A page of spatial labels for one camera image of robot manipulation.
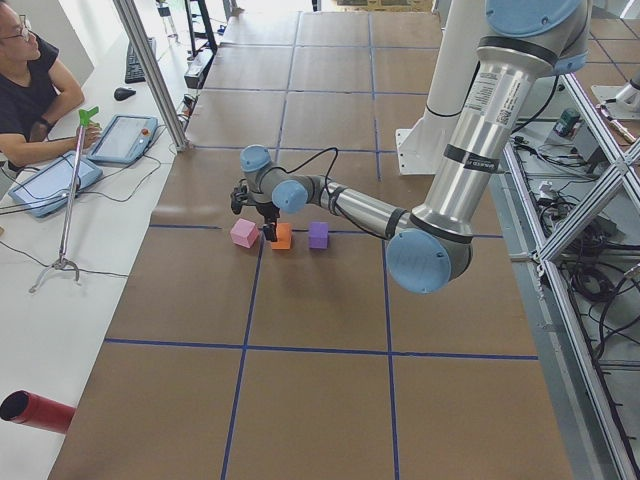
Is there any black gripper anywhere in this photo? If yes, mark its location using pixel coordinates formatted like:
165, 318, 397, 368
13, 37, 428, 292
256, 202, 280, 242

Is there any orange foam cube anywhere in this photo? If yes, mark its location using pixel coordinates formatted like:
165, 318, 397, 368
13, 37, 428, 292
270, 222, 292, 250

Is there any reacher grabber tool green handle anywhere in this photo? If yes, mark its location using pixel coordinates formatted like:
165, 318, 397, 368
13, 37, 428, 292
28, 106, 100, 294

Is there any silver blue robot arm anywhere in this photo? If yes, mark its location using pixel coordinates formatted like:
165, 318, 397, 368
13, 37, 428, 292
231, 1, 592, 294

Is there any person's hand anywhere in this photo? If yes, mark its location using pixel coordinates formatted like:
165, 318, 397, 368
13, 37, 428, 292
76, 123, 102, 150

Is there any pink foam cube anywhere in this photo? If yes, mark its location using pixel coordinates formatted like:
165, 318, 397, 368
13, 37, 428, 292
230, 218, 259, 248

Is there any purple foam cube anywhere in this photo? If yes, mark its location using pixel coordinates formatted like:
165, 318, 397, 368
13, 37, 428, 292
308, 221, 329, 250

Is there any brown paper mat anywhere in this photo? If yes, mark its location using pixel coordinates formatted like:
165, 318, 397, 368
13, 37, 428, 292
51, 12, 573, 479

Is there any far blue teach pendant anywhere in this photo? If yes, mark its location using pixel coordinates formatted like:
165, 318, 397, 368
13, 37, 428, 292
87, 114, 158, 165

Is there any blue teach pendant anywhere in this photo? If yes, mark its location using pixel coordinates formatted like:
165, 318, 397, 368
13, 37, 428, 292
87, 114, 158, 165
8, 151, 75, 218

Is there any black computer mouse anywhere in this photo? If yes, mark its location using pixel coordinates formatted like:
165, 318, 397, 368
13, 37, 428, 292
113, 87, 136, 102

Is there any black keyboard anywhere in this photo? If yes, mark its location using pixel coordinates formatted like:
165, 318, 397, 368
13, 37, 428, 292
124, 42, 146, 84

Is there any near blue teach pendant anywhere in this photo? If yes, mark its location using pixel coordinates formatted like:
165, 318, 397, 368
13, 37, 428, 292
8, 151, 75, 218

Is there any person in black shirt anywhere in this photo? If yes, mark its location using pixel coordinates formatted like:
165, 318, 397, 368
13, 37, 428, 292
1, 1, 84, 172

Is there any red cylinder tube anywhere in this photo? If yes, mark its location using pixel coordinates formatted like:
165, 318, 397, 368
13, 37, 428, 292
1, 390, 76, 434

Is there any green power adapter box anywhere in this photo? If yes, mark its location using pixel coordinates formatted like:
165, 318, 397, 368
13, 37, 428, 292
552, 108, 581, 138

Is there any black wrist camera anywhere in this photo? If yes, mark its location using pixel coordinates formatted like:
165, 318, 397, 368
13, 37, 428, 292
230, 182, 256, 215

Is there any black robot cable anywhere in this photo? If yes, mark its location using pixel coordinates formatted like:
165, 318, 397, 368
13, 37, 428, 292
284, 146, 391, 236

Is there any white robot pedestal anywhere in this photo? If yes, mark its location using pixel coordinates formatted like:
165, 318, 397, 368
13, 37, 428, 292
396, 0, 488, 176

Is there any aluminium frame post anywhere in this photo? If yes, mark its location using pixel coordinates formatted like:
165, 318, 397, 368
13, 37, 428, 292
113, 0, 189, 152

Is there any aluminium frame rail right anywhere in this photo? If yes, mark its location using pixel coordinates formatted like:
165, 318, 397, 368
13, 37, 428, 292
491, 62, 639, 479

